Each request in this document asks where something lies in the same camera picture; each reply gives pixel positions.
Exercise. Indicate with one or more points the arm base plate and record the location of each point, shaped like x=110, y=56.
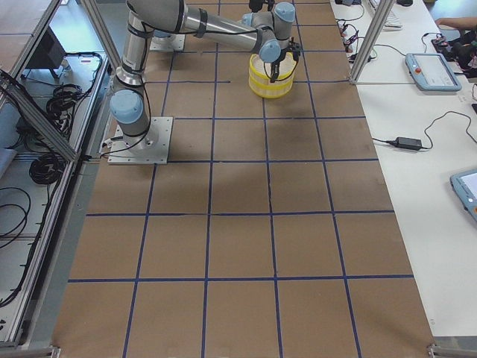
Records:
x=153, y=149

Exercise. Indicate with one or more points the yellow steamer layer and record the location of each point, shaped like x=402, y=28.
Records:
x=270, y=90
x=262, y=72

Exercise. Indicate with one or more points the aluminium frame post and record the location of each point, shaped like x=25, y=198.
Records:
x=373, y=31

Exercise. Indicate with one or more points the yellow bottom steamer layer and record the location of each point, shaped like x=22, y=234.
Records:
x=270, y=90

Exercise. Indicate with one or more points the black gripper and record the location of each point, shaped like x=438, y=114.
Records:
x=276, y=66

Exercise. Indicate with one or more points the teach pendant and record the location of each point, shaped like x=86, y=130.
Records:
x=431, y=72
x=464, y=186

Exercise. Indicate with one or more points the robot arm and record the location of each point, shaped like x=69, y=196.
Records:
x=265, y=31

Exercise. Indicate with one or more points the black power brick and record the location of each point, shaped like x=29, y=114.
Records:
x=406, y=143

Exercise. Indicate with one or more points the yellow top steamer layer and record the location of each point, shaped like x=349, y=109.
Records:
x=262, y=72

